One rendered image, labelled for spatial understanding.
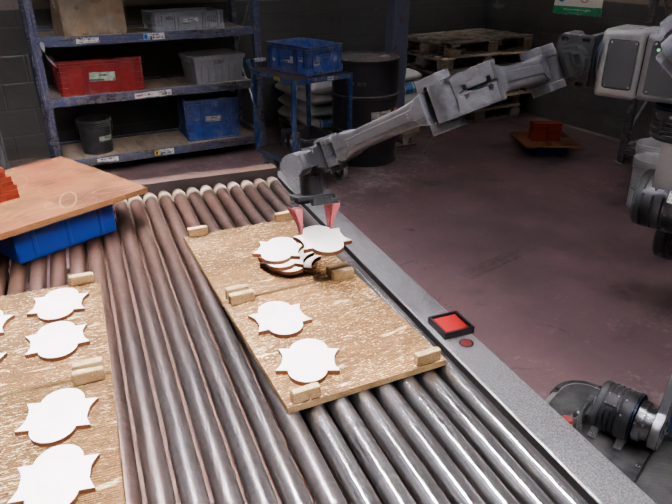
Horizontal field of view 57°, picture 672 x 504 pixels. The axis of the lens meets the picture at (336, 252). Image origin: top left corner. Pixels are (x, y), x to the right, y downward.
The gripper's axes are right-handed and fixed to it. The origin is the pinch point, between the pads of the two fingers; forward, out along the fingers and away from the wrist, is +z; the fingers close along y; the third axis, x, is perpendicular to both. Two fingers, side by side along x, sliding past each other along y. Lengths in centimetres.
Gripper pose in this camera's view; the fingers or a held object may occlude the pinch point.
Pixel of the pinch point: (315, 229)
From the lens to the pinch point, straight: 155.0
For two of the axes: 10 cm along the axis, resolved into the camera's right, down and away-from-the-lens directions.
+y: 9.3, -1.6, 3.4
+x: -3.7, -2.0, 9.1
